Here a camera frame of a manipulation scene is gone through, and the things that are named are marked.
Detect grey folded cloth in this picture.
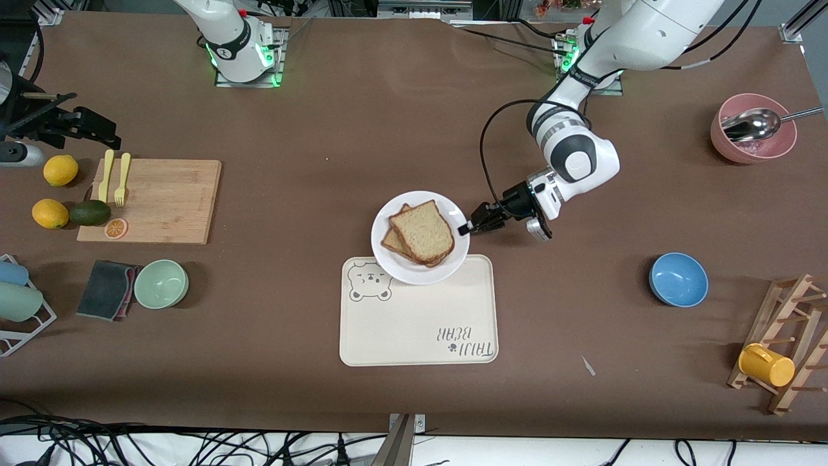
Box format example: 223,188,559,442
76,260,140,322

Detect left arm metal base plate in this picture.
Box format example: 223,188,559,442
553,36,625,96

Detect white round plate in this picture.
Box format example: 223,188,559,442
371,190,470,285

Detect pale green bowl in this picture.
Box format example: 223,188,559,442
133,260,190,309

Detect metal ladle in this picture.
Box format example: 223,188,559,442
721,107,825,143

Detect blue bowl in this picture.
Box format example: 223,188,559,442
649,252,710,307

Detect light blue cup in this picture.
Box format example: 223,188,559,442
0,260,30,287

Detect yellow plastic fork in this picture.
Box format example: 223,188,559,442
114,153,131,208

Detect pale green cup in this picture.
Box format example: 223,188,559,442
0,282,44,323

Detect wooden cutting board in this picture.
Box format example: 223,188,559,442
76,159,223,245

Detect tangled black floor cables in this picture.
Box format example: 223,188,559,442
0,414,389,466

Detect cream bear print tray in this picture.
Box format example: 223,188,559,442
340,254,499,368

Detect white wire rack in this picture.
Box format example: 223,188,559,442
0,254,58,357

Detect brown bread slice under egg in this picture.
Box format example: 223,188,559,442
380,203,447,268

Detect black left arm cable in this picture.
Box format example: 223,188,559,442
479,0,764,211

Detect metal table bracket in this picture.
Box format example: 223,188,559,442
387,413,426,466

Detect yellow lemon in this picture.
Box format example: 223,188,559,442
43,155,80,188
32,199,70,230

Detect wooden cup rack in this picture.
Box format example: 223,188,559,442
726,274,828,416

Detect aluminium frame profile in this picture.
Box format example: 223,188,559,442
779,0,828,43
29,0,62,27

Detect yellow mug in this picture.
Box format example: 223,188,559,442
738,343,796,388

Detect light brown bread slice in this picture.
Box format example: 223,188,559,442
389,199,455,265

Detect pink bowl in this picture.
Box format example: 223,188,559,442
710,93,798,164

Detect black cable on tabletop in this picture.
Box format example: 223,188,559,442
450,23,570,56

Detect dark green avocado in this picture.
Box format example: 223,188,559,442
69,200,112,227

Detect yellow plastic knife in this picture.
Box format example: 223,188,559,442
98,150,115,203

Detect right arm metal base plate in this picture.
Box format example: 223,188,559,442
214,26,287,88

